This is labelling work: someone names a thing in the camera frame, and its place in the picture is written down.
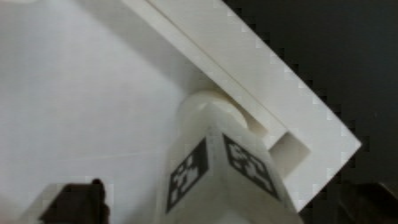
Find white U-shaped obstacle fence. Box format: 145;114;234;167
149;0;360;208

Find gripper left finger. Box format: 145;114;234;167
16;178;115;224

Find white square table top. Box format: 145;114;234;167
0;0;312;224

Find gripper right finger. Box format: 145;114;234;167
335;182;398;224

